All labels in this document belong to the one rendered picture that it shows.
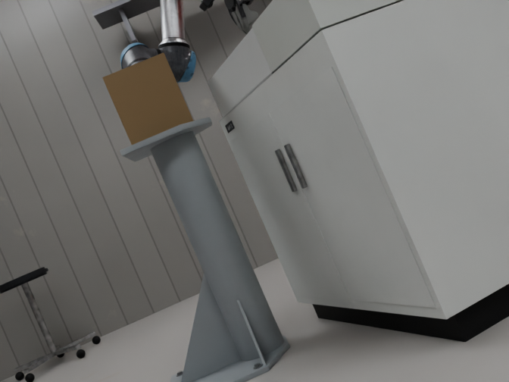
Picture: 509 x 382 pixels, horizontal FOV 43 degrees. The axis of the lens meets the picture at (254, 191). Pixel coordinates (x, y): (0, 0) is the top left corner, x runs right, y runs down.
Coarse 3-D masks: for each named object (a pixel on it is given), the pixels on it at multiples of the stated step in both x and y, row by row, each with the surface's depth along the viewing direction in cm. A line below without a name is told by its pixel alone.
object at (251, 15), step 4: (244, 4) 197; (236, 8) 196; (244, 8) 197; (236, 12) 197; (248, 12) 197; (252, 12) 198; (256, 12) 198; (240, 16) 196; (248, 16) 197; (252, 16) 198; (256, 16) 198; (240, 20) 197; (244, 20) 196; (248, 20) 197; (252, 20) 198; (244, 24) 196; (244, 28) 197; (248, 28) 197
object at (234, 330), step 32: (192, 128) 213; (160, 160) 216; (192, 160) 215; (192, 192) 214; (192, 224) 215; (224, 224) 216; (224, 256) 214; (224, 288) 215; (256, 288) 218; (224, 320) 221; (256, 320) 215; (192, 352) 221; (224, 352) 222; (256, 352) 215
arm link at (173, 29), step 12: (168, 0) 236; (180, 0) 238; (168, 12) 236; (180, 12) 238; (168, 24) 236; (180, 24) 237; (168, 36) 235; (180, 36) 236; (168, 48) 234; (180, 48) 234; (168, 60) 232; (180, 60) 234; (192, 60) 236; (180, 72) 235; (192, 72) 237
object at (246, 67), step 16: (240, 48) 196; (256, 48) 186; (224, 64) 213; (240, 64) 201; (256, 64) 191; (224, 80) 219; (240, 80) 206; (256, 80) 195; (224, 96) 225; (240, 96) 212; (224, 112) 232
